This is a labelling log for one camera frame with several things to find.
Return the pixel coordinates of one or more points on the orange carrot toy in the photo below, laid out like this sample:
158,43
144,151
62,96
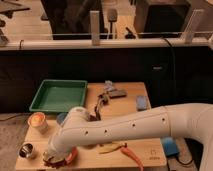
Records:
131,155

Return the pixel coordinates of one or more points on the orange cup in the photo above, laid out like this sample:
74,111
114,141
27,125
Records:
38,122

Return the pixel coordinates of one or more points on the dark brush tool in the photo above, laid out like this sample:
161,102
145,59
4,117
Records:
102,100

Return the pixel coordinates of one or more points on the blue box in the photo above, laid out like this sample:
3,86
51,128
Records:
169,146

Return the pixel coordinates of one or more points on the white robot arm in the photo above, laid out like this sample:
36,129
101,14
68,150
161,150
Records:
190,120

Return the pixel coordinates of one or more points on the wooden board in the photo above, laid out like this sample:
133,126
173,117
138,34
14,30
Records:
149,151

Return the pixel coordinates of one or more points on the blue sponge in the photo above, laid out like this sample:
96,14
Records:
141,103

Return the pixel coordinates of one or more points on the small metal cup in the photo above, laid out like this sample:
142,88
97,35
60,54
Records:
27,151

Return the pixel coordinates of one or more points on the green plastic tray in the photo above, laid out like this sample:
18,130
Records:
56,96

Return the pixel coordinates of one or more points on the yellow banana toy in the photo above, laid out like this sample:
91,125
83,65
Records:
109,147

